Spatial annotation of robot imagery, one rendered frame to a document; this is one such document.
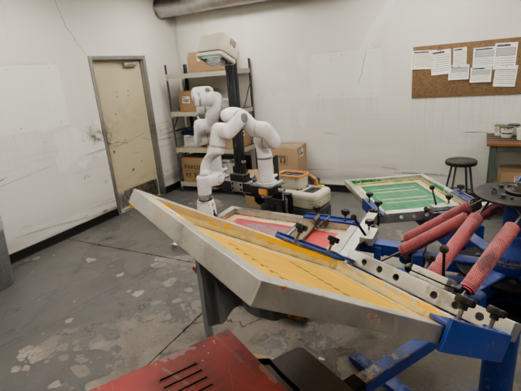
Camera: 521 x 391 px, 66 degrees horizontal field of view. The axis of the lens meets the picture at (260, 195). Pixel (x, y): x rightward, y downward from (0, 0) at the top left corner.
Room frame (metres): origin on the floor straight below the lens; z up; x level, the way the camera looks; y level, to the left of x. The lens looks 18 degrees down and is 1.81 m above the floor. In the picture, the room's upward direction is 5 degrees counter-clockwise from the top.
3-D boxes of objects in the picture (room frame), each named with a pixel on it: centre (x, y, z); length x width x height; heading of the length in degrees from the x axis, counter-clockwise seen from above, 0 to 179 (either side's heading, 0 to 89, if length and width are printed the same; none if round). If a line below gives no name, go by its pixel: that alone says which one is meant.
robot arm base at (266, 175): (2.41, -0.05, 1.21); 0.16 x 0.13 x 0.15; 140
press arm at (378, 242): (1.61, -0.52, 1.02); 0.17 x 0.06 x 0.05; 61
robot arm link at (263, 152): (2.39, -0.05, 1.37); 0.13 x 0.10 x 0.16; 44
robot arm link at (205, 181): (2.08, 0.26, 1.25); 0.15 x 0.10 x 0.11; 141
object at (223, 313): (1.73, 0.12, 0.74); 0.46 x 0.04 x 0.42; 61
